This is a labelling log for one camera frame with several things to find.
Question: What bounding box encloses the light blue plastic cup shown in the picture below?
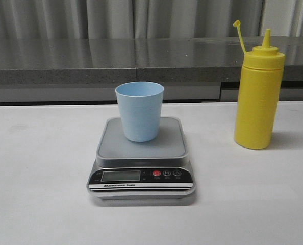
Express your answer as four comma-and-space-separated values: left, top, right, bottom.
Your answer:
115, 82, 164, 142

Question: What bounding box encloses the yellow squeeze bottle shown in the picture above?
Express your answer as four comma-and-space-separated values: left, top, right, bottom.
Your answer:
233, 20, 286, 150

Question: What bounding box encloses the silver electronic kitchen scale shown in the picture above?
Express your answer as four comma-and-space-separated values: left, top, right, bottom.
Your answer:
87, 117, 196, 200

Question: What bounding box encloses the grey stone counter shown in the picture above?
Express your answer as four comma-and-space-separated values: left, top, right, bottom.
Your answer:
0, 37, 243, 105

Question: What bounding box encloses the grey pleated curtain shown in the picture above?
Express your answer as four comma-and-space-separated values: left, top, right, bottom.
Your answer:
0, 1, 303, 39

